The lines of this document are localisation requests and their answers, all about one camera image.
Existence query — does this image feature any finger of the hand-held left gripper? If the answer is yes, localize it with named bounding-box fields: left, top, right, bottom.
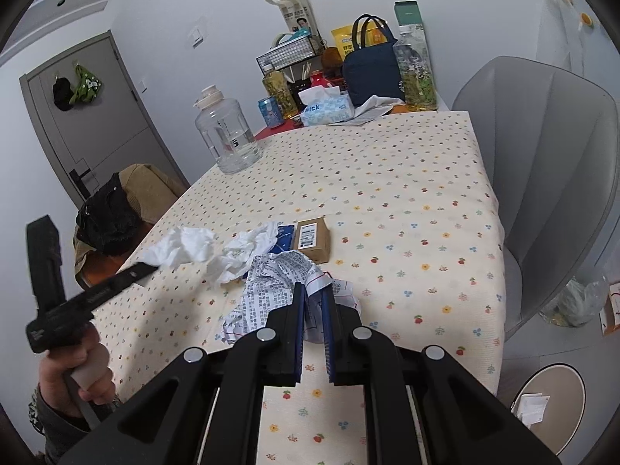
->
left=84, top=262, right=160, bottom=313

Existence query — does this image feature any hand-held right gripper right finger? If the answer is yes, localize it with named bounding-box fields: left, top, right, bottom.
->
left=320, top=287, right=563, bottom=465

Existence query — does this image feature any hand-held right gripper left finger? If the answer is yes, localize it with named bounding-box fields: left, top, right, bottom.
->
left=58, top=283, right=307, bottom=465

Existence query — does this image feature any receipt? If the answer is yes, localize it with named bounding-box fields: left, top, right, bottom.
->
left=305, top=271, right=357, bottom=308

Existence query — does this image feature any printed leaflet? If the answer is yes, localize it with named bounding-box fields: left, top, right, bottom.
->
left=220, top=251, right=362, bottom=347

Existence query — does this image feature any white tissue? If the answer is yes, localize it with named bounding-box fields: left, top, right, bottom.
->
left=208, top=223, right=282, bottom=286
left=138, top=227, right=217, bottom=268

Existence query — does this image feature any brown cardboard box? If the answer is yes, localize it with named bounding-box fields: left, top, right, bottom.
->
left=293, top=218, right=332, bottom=265

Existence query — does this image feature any blue packet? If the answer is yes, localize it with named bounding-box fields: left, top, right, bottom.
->
left=269, top=223, right=297, bottom=255

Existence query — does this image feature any beige round trash bin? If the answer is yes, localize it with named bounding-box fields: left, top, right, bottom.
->
left=508, top=361, right=589, bottom=456

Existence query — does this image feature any person's left forearm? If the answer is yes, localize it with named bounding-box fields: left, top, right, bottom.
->
left=26, top=382, right=98, bottom=465

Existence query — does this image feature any person's left hand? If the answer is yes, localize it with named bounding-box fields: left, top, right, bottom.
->
left=39, top=346, right=115, bottom=418

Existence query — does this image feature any floral tablecloth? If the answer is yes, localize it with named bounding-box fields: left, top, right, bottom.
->
left=90, top=109, right=507, bottom=465

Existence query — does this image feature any grey door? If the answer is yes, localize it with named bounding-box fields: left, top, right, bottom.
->
left=19, top=29, right=192, bottom=214

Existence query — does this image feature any large clear water jug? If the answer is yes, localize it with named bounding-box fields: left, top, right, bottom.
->
left=194, top=84, right=263, bottom=175

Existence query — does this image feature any black hanging cloth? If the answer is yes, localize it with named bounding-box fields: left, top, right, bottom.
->
left=52, top=76, right=76, bottom=112

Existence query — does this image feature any green floral cloth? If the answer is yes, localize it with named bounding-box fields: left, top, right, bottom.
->
left=68, top=63, right=103, bottom=107

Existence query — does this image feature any red tray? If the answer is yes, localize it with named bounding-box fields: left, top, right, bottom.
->
left=254, top=116, right=303, bottom=141

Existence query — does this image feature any blue drink can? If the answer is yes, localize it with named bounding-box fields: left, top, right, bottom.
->
left=257, top=96, right=284, bottom=129

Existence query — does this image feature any blue tissue pack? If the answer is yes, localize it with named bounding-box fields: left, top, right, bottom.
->
left=297, top=84, right=354, bottom=127

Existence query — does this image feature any white crumpled cloth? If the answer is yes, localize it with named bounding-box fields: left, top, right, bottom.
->
left=353, top=94, right=405, bottom=119

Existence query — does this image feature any black perforated holder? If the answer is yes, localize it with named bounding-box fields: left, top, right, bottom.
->
left=288, top=80, right=315, bottom=107

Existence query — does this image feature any yellow tea bottle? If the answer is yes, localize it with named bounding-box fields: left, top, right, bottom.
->
left=262, top=63, right=297, bottom=119

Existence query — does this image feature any clear plastic bag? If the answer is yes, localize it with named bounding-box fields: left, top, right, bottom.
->
left=537, top=275, right=610, bottom=327

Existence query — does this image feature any navy lunch bag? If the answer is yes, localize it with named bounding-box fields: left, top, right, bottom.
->
left=341, top=14, right=406, bottom=107

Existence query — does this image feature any clear bottle with green plants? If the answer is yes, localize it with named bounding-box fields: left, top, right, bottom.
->
left=392, top=24, right=439, bottom=112

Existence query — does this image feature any grey chair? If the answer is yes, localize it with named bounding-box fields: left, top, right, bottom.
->
left=450, top=55, right=620, bottom=340

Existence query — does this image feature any brown furry object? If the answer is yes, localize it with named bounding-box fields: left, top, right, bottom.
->
left=322, top=46, right=346, bottom=71

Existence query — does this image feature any orange and white box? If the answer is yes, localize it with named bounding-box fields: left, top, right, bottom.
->
left=599, top=283, right=620, bottom=337

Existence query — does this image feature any yellow snack bag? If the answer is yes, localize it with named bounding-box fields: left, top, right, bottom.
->
left=331, top=24, right=395, bottom=59

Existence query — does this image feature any teal packet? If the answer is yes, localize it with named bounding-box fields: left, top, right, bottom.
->
left=274, top=29, right=313, bottom=49

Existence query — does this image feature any white printed paper bag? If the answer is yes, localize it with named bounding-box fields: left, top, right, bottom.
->
left=264, top=0, right=320, bottom=42

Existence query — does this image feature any green box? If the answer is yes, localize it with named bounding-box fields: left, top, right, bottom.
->
left=393, top=0, right=427, bottom=32

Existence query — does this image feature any white fridge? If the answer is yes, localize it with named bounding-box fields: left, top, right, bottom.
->
left=537, top=0, right=618, bottom=107

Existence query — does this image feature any black door handle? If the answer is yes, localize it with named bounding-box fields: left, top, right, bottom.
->
left=68, top=167, right=95, bottom=195

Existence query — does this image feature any white light switch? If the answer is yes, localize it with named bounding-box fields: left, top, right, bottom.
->
left=186, top=17, right=209, bottom=49

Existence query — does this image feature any black wire basket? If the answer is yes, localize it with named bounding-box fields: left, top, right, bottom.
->
left=256, top=38, right=324, bottom=74

